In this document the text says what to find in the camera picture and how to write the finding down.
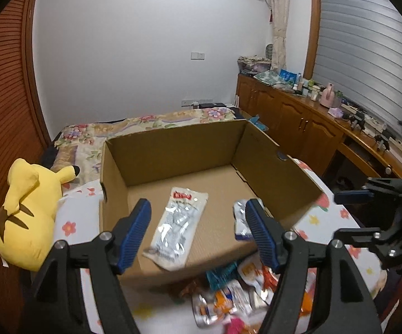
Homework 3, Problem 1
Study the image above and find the pink kettle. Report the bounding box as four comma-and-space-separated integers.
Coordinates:
320, 83, 335, 109

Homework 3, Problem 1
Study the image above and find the wooden sideboard cabinet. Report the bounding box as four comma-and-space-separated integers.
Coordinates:
236, 74, 402, 179

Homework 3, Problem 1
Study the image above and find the window roller blind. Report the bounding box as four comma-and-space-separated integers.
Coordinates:
312, 0, 402, 133

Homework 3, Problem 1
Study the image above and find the small orange brown candy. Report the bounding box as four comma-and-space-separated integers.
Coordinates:
178, 278, 208, 299

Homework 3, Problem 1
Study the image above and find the blue box on sideboard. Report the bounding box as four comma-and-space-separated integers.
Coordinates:
279, 69, 297, 85

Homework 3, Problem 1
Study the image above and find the wall switch plate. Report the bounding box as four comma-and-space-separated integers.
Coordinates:
190, 52, 205, 60

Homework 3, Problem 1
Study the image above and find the yellow Pikachu plush toy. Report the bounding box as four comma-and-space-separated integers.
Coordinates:
0, 158, 80, 272

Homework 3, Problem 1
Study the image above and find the chicken feet snack pack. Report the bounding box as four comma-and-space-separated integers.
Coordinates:
238, 252, 279, 304

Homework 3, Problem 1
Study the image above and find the long white silver snack pack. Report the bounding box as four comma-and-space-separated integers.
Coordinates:
143, 187, 208, 271

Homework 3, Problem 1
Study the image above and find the beige curtain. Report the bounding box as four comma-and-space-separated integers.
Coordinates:
271, 0, 290, 71

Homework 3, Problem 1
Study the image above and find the wooden louvered wardrobe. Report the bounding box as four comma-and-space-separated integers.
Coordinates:
0, 0, 50, 329

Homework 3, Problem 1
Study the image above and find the brown cardboard box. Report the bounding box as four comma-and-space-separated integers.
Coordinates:
100, 120, 322, 288

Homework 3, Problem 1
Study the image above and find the blue white snack pack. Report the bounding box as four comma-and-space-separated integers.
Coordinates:
233, 199, 253, 241

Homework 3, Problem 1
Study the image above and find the floral bed quilt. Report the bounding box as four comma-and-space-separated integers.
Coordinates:
49, 106, 239, 185

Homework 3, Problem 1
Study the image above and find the teal candy wrapper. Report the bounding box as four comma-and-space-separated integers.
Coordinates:
205, 261, 239, 291

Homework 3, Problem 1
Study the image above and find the silver orange snack pouch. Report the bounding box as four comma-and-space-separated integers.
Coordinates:
192, 280, 252, 328

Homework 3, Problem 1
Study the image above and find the pink braised meat snack pack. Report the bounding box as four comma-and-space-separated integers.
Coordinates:
223, 317, 258, 334

